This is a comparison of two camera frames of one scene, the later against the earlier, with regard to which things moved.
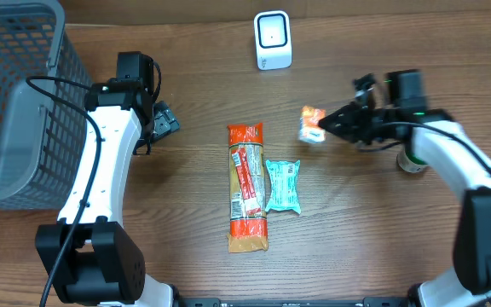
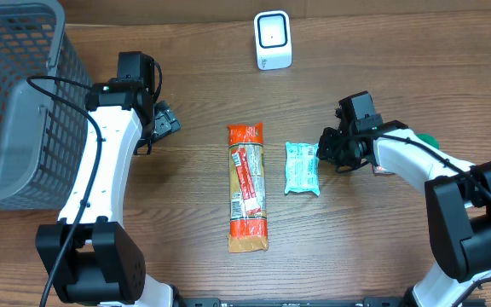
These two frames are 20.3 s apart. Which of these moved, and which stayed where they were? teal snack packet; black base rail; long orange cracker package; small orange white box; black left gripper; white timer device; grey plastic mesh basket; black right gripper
Moved: teal snack packet; small orange white box; black right gripper
Stayed: black left gripper; white timer device; grey plastic mesh basket; black base rail; long orange cracker package
